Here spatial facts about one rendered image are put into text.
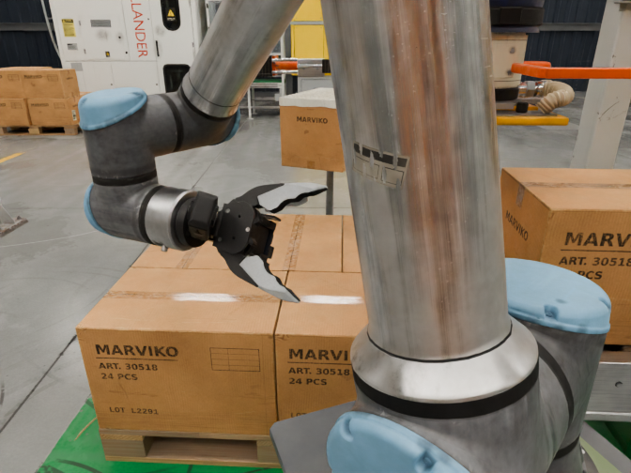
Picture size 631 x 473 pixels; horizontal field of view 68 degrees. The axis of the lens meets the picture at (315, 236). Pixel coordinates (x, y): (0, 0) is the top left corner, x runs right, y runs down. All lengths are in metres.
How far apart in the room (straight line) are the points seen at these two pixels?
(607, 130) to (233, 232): 2.21
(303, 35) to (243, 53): 7.84
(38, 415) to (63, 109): 6.12
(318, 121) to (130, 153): 2.07
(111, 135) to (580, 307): 0.59
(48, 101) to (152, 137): 7.25
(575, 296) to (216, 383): 1.20
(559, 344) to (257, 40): 0.48
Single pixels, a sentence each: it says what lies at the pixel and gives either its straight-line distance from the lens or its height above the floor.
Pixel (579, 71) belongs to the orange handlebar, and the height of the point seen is 1.27.
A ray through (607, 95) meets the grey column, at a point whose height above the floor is 1.10.
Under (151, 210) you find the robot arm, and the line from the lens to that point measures 0.69.
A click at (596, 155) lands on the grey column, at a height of 0.82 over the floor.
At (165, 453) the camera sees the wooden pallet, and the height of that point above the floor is 0.02.
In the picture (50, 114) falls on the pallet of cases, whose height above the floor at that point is 0.30.
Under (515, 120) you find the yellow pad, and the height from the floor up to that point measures 1.15.
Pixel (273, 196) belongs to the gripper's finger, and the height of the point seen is 1.15.
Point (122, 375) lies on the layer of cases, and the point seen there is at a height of 0.37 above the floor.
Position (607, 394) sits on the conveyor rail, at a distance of 1.48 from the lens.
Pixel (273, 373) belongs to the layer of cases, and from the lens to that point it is 1.48.
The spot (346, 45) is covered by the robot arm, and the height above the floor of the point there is 1.34.
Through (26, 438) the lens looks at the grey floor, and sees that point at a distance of 2.12.
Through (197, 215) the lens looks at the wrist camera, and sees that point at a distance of 0.56.
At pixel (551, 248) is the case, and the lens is 1.34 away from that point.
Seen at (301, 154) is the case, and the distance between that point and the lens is 2.78.
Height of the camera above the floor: 1.34
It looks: 23 degrees down
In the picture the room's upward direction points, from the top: straight up
